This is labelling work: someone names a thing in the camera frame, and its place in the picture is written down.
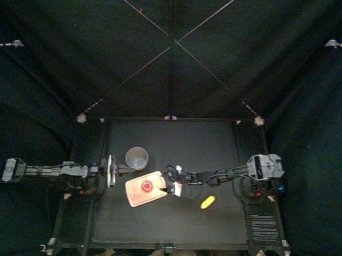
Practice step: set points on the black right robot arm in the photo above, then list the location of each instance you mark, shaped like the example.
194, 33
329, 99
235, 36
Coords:
262, 166

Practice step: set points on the black arm base platform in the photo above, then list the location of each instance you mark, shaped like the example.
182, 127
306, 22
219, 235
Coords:
263, 223
71, 220

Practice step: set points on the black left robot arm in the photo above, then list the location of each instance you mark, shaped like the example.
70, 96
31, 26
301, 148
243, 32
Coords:
44, 171

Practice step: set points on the pink square plate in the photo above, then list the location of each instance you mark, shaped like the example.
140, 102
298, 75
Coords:
138, 196

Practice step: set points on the grey plastic cup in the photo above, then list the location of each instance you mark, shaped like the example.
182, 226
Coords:
136, 159

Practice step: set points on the yellow toy food piece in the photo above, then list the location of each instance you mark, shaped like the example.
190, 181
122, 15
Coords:
207, 202

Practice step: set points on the metal table edge clamp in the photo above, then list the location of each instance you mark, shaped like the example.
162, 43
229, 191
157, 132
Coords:
167, 247

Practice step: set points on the metal frame middle bracket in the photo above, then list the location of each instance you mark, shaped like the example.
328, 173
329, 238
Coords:
170, 117

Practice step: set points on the metal frame corner bracket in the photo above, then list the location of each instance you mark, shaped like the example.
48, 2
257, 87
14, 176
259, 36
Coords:
332, 43
259, 120
16, 43
80, 118

